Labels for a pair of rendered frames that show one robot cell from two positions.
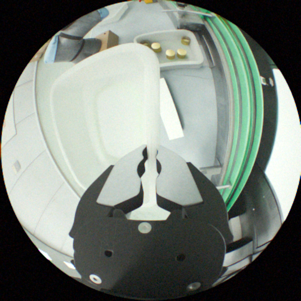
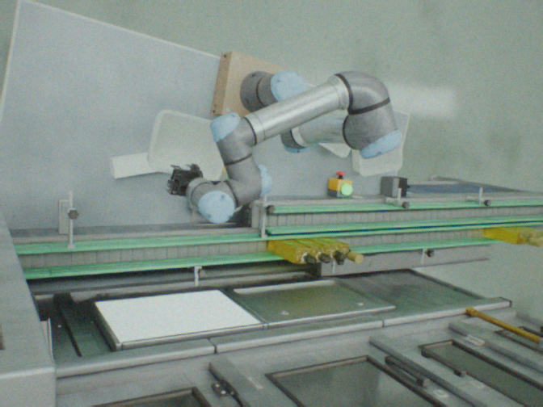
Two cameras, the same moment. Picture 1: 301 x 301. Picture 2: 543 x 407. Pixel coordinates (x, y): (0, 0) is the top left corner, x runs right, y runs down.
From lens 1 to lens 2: 1.58 m
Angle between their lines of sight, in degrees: 62
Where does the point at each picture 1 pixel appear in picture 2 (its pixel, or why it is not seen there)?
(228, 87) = (176, 232)
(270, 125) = not seen: hidden behind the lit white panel
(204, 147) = (81, 207)
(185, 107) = (142, 182)
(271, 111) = not seen: hidden behind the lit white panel
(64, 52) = (269, 98)
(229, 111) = (152, 232)
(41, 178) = not seen: outside the picture
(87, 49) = (258, 106)
